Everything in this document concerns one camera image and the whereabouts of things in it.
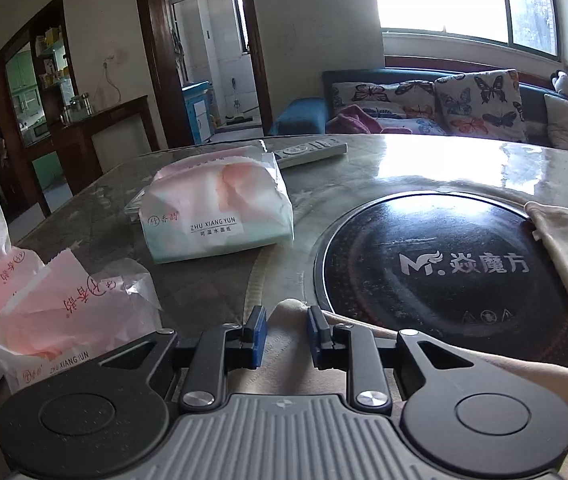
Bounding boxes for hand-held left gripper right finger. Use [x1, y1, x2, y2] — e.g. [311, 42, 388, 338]
[306, 307, 471, 413]

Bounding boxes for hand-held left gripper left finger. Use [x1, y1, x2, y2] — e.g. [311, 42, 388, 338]
[96, 305, 268, 412]

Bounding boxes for beige cloth garment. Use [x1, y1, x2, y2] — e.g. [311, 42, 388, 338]
[179, 200, 568, 480]

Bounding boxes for round black induction cooktop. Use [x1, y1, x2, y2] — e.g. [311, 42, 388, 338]
[314, 189, 568, 387]

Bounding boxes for white remote control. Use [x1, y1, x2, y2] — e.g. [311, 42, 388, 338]
[271, 139, 349, 170]

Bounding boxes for pink cloth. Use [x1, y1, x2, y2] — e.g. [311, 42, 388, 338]
[326, 104, 411, 136]

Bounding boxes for blue sofa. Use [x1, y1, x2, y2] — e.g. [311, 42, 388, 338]
[268, 67, 568, 157]

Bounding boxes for blue white cabinet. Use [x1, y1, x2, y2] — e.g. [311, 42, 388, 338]
[182, 81, 215, 144]

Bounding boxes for dark wooden sideboard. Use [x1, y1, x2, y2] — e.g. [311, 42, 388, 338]
[58, 96, 161, 197]

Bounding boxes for wide butterfly print cushion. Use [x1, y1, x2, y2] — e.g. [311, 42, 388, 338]
[330, 80, 439, 135]

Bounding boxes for square butterfly print cushion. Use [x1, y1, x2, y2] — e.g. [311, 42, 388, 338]
[434, 69, 529, 144]

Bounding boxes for glass jars with lids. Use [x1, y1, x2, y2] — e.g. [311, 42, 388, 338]
[60, 92, 92, 125]

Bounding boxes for dark wooden shelf unit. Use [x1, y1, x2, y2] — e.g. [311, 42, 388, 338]
[28, 0, 82, 128]

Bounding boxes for dark wooden door frame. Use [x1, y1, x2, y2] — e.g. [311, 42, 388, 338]
[131, 0, 275, 142]

